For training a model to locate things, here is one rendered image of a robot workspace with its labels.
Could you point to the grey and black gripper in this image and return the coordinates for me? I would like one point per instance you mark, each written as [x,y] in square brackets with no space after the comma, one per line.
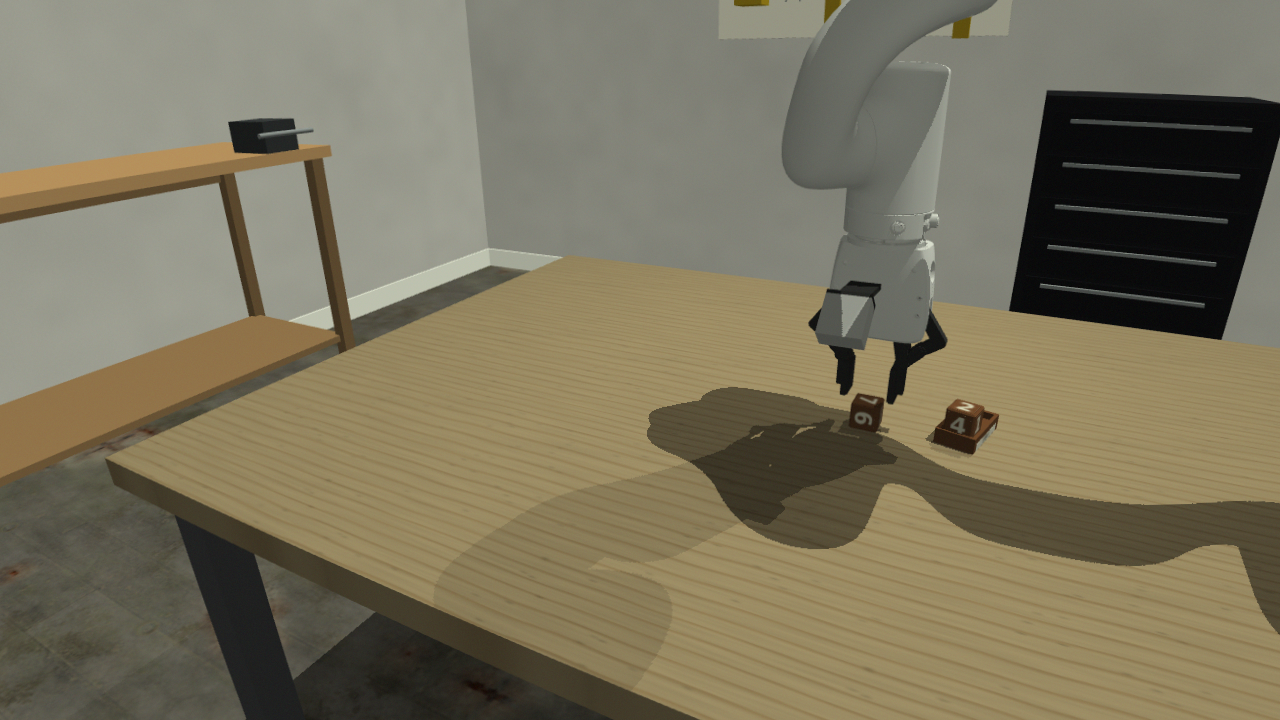
[897,303]

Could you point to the brown number cube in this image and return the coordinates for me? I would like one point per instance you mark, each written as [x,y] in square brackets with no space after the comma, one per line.
[866,412]
[964,417]

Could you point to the brown wooden tray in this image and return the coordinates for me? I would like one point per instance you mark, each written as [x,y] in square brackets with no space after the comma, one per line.
[963,442]

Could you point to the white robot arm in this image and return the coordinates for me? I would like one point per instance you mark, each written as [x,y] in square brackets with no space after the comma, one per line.
[891,157]

